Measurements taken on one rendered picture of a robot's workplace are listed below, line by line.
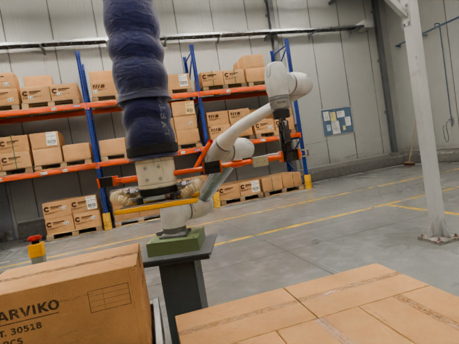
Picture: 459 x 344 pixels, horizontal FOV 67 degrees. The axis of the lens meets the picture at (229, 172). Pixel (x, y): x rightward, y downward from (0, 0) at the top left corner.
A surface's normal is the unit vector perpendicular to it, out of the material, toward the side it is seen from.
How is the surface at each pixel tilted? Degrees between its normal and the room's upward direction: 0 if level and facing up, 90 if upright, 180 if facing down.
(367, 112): 90
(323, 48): 90
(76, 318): 90
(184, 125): 93
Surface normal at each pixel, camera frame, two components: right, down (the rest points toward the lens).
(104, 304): 0.23, 0.01
